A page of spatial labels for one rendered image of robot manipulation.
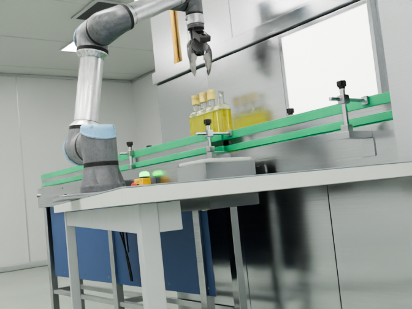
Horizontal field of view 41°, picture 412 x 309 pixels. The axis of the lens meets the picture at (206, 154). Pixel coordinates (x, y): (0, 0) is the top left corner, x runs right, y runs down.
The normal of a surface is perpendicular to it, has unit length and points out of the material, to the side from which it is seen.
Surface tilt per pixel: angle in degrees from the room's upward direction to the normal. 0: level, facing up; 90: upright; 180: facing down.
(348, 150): 90
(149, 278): 90
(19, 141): 90
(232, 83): 90
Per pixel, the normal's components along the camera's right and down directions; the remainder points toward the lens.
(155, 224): 0.34, -0.11
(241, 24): -0.79, 0.04
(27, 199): 0.61, -0.12
